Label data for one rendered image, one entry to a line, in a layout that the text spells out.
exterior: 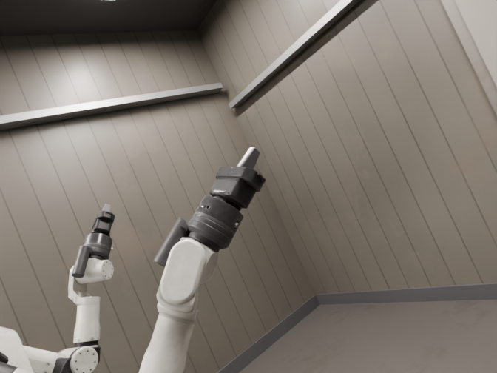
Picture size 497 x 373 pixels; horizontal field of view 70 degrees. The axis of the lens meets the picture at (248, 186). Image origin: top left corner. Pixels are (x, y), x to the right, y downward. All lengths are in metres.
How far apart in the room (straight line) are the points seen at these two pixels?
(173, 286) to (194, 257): 0.06
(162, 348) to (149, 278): 2.61
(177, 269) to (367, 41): 2.66
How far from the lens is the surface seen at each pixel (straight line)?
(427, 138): 2.94
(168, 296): 0.63
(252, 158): 0.73
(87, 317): 1.23
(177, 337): 0.65
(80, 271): 1.22
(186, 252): 0.63
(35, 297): 3.09
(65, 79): 3.65
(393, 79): 2.98
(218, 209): 0.65
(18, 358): 0.83
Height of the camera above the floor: 1.37
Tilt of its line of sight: 2 degrees up
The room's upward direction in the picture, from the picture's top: 24 degrees counter-clockwise
